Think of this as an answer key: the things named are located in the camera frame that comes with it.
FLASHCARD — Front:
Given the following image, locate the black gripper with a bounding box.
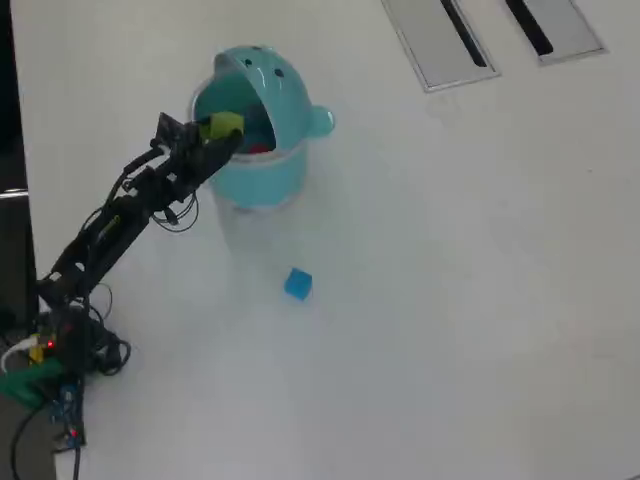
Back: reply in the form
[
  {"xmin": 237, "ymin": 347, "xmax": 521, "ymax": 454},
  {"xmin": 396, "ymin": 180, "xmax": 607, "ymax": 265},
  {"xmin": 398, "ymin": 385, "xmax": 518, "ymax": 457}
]
[{"xmin": 148, "ymin": 118, "xmax": 245, "ymax": 199}]

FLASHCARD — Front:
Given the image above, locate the green lego block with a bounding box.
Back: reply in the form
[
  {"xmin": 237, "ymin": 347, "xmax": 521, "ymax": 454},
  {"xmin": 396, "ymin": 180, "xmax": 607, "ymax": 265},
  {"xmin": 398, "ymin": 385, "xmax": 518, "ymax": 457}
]
[{"xmin": 198, "ymin": 112, "xmax": 246, "ymax": 143}]

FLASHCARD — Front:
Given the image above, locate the blue lego block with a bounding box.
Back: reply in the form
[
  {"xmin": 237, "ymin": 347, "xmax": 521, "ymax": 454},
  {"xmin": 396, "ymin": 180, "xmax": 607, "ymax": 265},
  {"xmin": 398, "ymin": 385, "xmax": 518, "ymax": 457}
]
[{"xmin": 283, "ymin": 267, "xmax": 314, "ymax": 304}]

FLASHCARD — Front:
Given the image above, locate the teal whale-shaped bin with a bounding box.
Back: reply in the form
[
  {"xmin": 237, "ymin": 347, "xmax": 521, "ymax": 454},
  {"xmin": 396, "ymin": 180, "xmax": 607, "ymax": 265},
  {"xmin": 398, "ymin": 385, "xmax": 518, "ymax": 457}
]
[{"xmin": 188, "ymin": 45, "xmax": 337, "ymax": 211}]

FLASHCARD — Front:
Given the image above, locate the dark grey cabinet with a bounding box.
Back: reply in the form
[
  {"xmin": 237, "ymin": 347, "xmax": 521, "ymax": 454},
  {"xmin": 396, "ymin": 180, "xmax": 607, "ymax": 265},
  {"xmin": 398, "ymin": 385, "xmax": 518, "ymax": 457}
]
[{"xmin": 0, "ymin": 188, "xmax": 39, "ymax": 326}]

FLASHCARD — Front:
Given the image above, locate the blue circuit board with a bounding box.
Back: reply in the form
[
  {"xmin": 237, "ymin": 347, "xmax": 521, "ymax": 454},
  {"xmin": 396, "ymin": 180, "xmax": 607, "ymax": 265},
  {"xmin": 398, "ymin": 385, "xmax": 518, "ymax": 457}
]
[{"xmin": 48, "ymin": 382, "xmax": 87, "ymax": 450}]

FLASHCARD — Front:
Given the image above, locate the green table clamp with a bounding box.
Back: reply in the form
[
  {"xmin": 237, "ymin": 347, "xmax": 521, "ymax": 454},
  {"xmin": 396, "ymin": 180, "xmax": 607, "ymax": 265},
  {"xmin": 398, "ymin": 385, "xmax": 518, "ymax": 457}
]
[{"xmin": 0, "ymin": 359, "xmax": 66, "ymax": 410}]

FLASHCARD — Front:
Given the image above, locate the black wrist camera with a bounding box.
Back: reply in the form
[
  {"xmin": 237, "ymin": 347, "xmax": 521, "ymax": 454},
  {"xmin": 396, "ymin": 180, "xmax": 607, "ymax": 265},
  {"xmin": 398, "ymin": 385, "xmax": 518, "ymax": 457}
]
[{"xmin": 153, "ymin": 111, "xmax": 189, "ymax": 152}]

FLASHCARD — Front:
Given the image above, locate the black servo cable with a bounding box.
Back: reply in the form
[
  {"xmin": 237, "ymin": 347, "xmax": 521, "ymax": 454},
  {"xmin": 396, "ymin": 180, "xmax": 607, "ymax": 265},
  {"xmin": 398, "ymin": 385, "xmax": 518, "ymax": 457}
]
[{"xmin": 148, "ymin": 189, "xmax": 200, "ymax": 235}]

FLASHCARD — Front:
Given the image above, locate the wide silver cable grommet cover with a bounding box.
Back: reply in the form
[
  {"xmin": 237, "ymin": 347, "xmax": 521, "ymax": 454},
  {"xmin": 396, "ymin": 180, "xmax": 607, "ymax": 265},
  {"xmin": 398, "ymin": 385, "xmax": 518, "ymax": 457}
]
[{"xmin": 380, "ymin": 0, "xmax": 501, "ymax": 95}]

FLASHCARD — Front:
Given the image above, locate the white cable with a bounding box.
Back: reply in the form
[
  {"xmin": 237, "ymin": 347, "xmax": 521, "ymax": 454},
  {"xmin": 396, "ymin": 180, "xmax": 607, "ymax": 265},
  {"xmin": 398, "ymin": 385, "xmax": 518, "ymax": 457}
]
[{"xmin": 0, "ymin": 337, "xmax": 40, "ymax": 375}]

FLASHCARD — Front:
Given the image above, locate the black power cable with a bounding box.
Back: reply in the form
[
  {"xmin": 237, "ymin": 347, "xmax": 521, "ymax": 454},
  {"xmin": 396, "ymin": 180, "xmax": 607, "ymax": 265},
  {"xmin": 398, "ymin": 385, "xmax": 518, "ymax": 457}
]
[{"xmin": 8, "ymin": 407, "xmax": 84, "ymax": 480}]

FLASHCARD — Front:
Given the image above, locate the narrow silver cable grommet cover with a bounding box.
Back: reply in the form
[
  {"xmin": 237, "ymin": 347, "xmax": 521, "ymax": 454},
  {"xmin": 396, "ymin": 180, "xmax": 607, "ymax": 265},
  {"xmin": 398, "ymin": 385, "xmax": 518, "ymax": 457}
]
[{"xmin": 499, "ymin": 0, "xmax": 610, "ymax": 68}]

